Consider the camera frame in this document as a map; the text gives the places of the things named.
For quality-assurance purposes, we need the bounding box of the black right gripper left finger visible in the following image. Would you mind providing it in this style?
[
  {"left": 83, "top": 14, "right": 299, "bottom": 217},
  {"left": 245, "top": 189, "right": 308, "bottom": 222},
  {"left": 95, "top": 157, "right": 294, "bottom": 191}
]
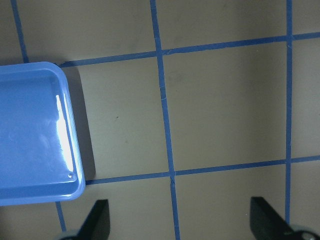
[{"left": 77, "top": 199, "right": 110, "bottom": 240}]

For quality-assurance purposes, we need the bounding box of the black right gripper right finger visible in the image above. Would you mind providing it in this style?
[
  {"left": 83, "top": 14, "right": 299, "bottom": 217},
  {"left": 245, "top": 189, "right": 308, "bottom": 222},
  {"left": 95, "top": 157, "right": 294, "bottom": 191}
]
[{"left": 250, "top": 196, "right": 300, "bottom": 240}]

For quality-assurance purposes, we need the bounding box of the blue plastic tray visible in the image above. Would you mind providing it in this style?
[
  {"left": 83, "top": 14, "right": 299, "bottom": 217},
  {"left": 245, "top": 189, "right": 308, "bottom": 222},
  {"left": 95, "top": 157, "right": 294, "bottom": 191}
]
[{"left": 0, "top": 61, "right": 85, "bottom": 206}]

